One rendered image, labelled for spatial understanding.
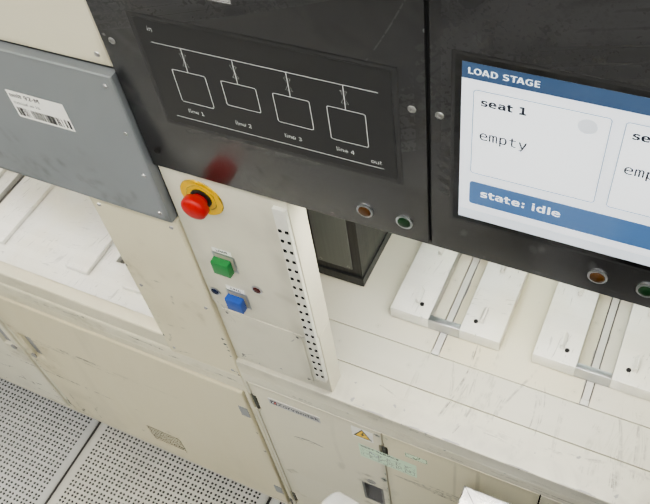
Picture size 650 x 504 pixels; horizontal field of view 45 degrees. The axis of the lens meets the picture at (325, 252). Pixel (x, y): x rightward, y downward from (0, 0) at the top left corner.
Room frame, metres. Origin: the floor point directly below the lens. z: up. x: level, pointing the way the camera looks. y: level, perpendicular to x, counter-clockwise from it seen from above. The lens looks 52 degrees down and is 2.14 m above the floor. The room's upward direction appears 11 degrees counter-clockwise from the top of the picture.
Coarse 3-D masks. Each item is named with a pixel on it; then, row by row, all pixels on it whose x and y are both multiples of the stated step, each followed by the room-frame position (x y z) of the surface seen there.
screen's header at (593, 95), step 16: (464, 64) 0.54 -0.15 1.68; (480, 64) 0.53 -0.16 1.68; (496, 80) 0.52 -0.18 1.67; (512, 80) 0.51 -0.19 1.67; (528, 80) 0.51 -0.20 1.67; (544, 80) 0.50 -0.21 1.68; (560, 80) 0.49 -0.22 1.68; (560, 96) 0.49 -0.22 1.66; (576, 96) 0.48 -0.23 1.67; (592, 96) 0.48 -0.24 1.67; (608, 96) 0.47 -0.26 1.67; (624, 96) 0.46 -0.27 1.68; (640, 96) 0.45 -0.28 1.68; (640, 112) 0.45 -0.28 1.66
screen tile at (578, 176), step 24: (480, 96) 0.53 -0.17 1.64; (504, 96) 0.52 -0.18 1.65; (480, 120) 0.53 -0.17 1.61; (504, 120) 0.52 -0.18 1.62; (528, 120) 0.50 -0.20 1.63; (552, 120) 0.49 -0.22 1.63; (480, 144) 0.53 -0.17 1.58; (576, 144) 0.48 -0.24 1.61; (600, 144) 0.47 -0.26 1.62; (480, 168) 0.53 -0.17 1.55; (504, 168) 0.51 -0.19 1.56; (528, 168) 0.50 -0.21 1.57; (552, 168) 0.49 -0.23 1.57; (576, 168) 0.48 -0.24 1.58; (600, 168) 0.46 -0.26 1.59; (552, 192) 0.49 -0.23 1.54; (576, 192) 0.47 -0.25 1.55
